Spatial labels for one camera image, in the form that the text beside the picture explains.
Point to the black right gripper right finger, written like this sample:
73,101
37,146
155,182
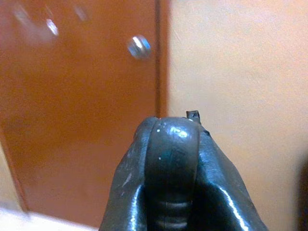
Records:
223,192

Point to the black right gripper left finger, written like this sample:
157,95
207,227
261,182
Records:
125,187

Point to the brown wooden door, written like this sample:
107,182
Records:
72,108

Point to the silver round door lock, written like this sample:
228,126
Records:
139,47

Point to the brown door frame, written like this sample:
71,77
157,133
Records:
163,60

